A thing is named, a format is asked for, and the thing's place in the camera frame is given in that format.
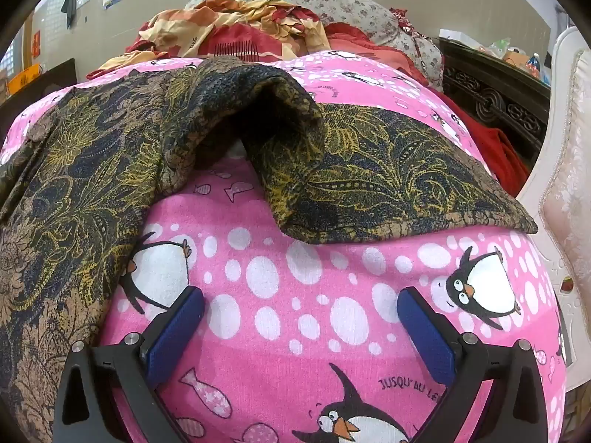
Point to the white small-flower pillow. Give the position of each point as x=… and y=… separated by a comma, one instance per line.
x=351, y=4

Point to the white upholstered chair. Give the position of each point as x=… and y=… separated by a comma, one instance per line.
x=568, y=194

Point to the dark green hanging cloth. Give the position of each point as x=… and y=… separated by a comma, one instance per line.
x=69, y=7

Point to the dark wooden side table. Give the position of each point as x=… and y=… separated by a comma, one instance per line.
x=51, y=78

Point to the dark carved wooden headboard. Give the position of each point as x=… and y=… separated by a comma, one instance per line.
x=498, y=97

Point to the barred window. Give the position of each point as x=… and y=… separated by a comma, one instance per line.
x=16, y=50

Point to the orange box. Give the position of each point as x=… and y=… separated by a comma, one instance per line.
x=25, y=80

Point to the red paper window sticker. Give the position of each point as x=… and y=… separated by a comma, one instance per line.
x=37, y=44

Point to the pink penguin print blanket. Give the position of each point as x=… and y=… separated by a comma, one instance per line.
x=300, y=286

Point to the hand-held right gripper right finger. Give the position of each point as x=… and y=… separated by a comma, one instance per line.
x=425, y=337

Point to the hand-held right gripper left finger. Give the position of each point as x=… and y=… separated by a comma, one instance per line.
x=178, y=332

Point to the brown floral patterned garment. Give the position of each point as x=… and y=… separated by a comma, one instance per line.
x=92, y=194

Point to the red ruffled bedspread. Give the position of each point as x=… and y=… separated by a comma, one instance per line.
x=498, y=147

